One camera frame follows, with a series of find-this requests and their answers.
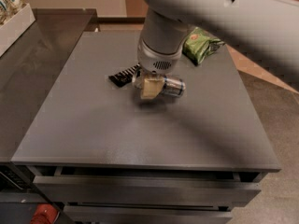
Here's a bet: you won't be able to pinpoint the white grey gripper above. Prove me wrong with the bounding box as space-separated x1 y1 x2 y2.
137 38 182 100

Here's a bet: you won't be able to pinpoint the silver blue redbull can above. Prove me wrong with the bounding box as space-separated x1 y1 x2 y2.
132 70 186 97

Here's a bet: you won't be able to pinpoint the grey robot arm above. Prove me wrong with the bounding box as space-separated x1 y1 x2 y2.
137 0 299 99

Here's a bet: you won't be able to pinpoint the black candy bar wrapper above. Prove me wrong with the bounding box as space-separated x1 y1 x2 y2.
108 64 140 88

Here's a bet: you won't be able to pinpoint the green chip bag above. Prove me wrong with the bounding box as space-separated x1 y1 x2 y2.
182 27 224 66

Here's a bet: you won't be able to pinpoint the grey drawer cabinet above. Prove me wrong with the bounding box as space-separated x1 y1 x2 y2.
13 31 280 214

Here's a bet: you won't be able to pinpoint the upper grey drawer front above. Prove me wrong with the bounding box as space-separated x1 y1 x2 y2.
34 176 260 206

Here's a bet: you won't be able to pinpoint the grey drawer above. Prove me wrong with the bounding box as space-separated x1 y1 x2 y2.
34 176 260 206
64 206 232 224

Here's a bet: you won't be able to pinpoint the dark side counter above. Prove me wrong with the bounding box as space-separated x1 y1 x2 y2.
0 8 97 163

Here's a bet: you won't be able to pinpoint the white cardboard snack box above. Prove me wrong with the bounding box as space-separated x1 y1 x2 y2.
0 4 36 57

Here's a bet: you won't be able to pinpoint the lower grey drawer front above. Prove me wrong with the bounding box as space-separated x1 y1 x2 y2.
64 206 232 224

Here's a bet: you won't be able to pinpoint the snack packets in box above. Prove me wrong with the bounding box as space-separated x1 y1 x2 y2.
0 0 25 25

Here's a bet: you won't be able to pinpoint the red object on floor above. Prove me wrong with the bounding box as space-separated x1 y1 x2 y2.
30 203 60 224

